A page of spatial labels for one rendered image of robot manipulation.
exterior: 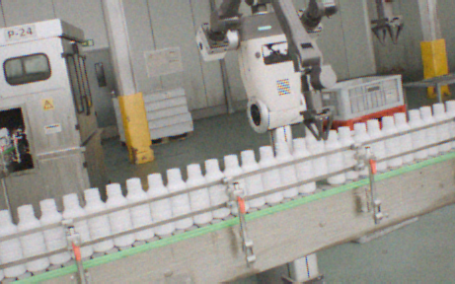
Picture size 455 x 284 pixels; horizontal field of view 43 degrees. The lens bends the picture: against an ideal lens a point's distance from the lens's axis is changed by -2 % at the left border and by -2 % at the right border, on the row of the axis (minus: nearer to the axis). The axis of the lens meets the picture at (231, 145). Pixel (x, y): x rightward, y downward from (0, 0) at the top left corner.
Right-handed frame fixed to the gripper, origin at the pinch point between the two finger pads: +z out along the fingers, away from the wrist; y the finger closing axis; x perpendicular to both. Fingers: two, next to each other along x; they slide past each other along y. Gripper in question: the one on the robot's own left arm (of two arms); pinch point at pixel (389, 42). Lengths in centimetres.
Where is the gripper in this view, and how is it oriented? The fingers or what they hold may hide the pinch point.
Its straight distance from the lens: 218.6
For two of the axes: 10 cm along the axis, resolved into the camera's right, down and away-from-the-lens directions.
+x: -8.9, 2.2, -4.0
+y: -4.2, -0.6, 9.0
